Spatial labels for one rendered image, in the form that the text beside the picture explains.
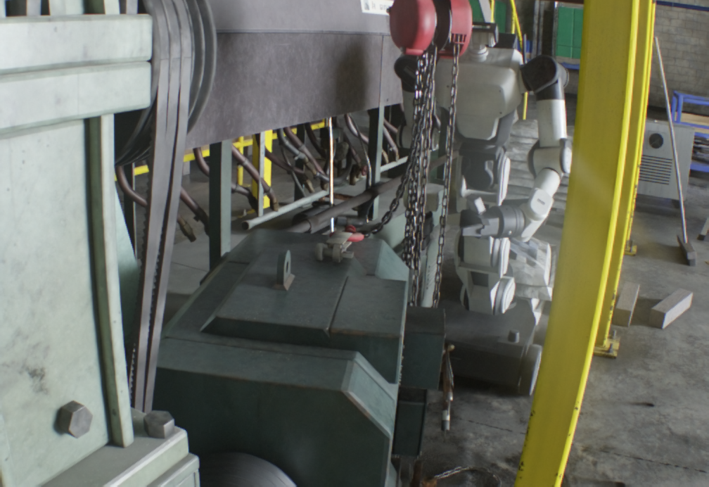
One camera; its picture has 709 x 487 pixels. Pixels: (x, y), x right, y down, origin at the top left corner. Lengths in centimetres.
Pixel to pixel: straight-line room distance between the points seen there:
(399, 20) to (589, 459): 158
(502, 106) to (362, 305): 112
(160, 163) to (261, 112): 111
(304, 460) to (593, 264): 66
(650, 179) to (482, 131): 433
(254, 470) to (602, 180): 79
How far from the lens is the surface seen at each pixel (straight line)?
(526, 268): 346
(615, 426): 267
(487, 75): 212
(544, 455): 154
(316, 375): 102
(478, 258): 257
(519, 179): 519
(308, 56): 207
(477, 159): 232
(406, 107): 231
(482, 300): 281
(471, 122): 221
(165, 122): 77
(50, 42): 63
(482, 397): 271
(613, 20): 129
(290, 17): 199
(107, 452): 83
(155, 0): 77
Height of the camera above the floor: 133
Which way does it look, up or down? 16 degrees down
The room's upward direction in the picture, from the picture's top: 3 degrees clockwise
